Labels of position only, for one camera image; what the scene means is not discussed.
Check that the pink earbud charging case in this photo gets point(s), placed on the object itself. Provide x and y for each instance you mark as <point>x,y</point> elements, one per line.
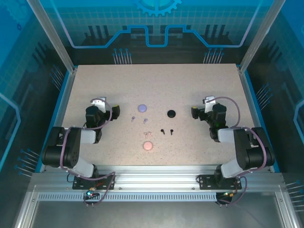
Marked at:
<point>148,145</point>

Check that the wide aluminium mounting rail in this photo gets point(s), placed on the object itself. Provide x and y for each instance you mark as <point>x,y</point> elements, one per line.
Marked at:
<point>154,175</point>

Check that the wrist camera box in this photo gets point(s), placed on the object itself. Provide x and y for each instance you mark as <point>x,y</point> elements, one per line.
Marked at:
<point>99,102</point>
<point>208,104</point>

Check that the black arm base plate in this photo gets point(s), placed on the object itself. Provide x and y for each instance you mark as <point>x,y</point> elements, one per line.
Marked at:
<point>205,183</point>
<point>108,181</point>

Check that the grey metal panel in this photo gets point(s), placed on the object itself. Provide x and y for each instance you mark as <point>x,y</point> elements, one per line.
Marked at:
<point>154,216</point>

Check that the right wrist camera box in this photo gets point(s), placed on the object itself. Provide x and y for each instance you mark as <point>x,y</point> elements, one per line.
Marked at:
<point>208,104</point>

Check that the small LED connector board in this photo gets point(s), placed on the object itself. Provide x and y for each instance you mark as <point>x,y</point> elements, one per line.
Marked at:
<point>89,194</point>
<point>227,194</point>

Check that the black earbud charging case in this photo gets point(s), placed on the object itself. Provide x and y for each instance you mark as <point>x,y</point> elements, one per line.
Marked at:
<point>171,113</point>

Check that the aluminium frame post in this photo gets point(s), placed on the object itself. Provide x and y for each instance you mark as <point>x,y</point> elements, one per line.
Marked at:
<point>262,35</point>
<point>54,35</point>

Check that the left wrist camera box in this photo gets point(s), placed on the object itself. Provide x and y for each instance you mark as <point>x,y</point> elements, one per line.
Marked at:
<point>99,102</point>

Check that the aluminium table side rail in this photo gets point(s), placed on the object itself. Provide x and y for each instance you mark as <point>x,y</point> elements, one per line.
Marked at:
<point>247,90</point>
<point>68,90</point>

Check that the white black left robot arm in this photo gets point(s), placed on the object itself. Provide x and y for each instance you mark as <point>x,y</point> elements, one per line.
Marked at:
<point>71,147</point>

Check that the blue table edge strip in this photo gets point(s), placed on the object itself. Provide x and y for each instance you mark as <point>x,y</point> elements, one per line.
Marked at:
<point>253,95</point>
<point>61,95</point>

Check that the purple earbud charging case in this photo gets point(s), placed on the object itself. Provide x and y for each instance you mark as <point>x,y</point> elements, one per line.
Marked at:
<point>142,108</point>

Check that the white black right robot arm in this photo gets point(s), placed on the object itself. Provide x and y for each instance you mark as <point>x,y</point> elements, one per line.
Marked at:
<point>249,152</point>

